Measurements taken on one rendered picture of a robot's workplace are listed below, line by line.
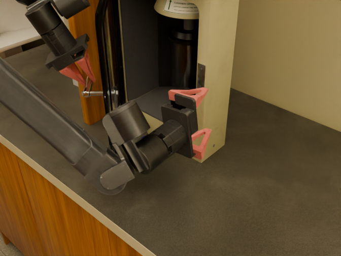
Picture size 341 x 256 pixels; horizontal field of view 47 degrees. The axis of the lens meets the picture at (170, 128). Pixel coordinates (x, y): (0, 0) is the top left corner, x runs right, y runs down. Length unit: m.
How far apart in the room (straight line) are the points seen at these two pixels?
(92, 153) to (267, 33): 0.82
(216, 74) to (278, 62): 0.41
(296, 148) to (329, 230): 0.30
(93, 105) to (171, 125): 0.54
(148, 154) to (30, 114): 0.21
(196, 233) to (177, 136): 0.28
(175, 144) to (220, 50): 0.32
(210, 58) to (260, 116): 0.43
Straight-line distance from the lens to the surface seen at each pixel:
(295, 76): 1.33
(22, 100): 0.69
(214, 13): 0.89
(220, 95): 1.02
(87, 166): 0.68
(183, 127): 0.73
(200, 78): 0.95
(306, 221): 0.99
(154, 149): 0.69
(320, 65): 1.28
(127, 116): 0.67
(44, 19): 0.87
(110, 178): 0.68
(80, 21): 1.11
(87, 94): 0.89
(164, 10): 0.99
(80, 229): 1.24
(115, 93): 0.88
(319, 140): 1.25
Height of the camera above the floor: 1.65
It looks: 36 degrees down
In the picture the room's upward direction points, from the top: straight up
